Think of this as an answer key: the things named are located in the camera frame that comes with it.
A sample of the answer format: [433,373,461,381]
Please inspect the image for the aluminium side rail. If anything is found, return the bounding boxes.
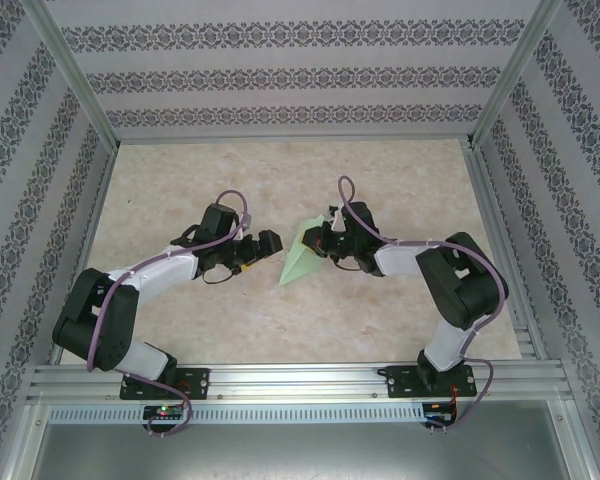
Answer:
[462,139,551,364]
[47,142,121,366]

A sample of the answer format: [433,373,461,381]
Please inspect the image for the aluminium frame post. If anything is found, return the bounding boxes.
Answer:
[465,0,565,150]
[22,0,121,151]

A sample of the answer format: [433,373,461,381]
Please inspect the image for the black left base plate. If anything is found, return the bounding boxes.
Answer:
[119,367,211,401]

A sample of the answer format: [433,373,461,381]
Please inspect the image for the aluminium cross rail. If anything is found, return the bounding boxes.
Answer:
[115,133,475,145]

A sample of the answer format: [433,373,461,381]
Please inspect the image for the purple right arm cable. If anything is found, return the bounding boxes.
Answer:
[337,174,510,435]

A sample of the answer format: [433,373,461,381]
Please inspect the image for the slotted grey cable duct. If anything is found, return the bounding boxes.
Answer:
[47,403,426,424]

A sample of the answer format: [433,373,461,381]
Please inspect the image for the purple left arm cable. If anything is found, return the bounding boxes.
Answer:
[86,189,251,439]

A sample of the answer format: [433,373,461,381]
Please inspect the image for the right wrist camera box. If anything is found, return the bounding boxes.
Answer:
[328,203,349,232]

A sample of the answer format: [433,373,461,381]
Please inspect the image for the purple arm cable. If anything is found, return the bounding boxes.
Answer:
[86,189,251,439]
[337,174,510,435]

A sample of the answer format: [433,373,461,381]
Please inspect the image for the grey sheet metal panel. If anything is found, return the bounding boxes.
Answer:
[9,402,596,480]

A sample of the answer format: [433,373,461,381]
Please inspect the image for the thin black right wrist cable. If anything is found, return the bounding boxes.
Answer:
[329,253,362,272]

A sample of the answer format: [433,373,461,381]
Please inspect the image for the light green paper sheet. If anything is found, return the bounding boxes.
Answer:
[278,213,329,287]

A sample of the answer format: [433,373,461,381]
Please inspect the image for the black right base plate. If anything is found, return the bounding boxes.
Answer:
[385,364,479,400]

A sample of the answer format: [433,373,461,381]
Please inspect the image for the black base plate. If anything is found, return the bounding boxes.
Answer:
[119,367,211,401]
[385,364,479,400]

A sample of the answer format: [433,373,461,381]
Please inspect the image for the aluminium mounting beam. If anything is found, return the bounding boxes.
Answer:
[27,363,574,402]

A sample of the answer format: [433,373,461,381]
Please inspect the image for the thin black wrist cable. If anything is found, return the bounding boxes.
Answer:
[329,253,362,272]
[199,263,245,287]

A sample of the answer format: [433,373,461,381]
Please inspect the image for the thin black left wrist cable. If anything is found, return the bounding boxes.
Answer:
[199,263,245,287]

